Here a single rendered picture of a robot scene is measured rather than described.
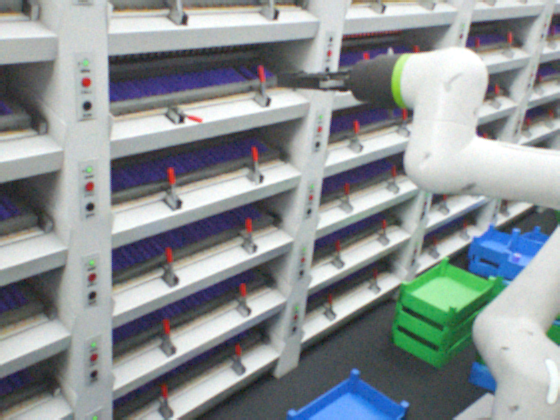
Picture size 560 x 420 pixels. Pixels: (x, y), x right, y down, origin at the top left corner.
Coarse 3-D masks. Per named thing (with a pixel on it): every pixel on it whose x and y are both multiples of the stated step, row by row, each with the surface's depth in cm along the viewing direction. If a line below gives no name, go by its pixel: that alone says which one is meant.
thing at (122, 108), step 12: (228, 84) 153; (240, 84) 155; (252, 84) 157; (276, 84) 165; (156, 96) 138; (168, 96) 139; (180, 96) 141; (192, 96) 144; (204, 96) 147; (216, 96) 150; (120, 108) 130; (132, 108) 133; (144, 108) 135; (156, 108) 138
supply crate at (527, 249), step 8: (512, 232) 207; (512, 240) 208; (520, 240) 208; (528, 240) 207; (512, 248) 209; (520, 248) 209; (528, 248) 208; (536, 248) 207; (504, 256) 192; (512, 256) 207; (520, 256) 208; (528, 256) 208; (504, 264) 193; (512, 264) 192; (520, 264) 203; (504, 272) 194; (512, 272) 193
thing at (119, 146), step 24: (240, 96) 156; (288, 96) 164; (312, 96) 165; (144, 120) 133; (168, 120) 136; (216, 120) 143; (240, 120) 150; (264, 120) 157; (120, 144) 127; (144, 144) 131; (168, 144) 137
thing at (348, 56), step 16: (368, 32) 204; (384, 32) 211; (400, 32) 218; (352, 48) 199; (368, 48) 205; (384, 48) 210; (400, 48) 216; (416, 48) 203; (432, 48) 216; (352, 64) 190; (336, 96) 174; (352, 96) 180
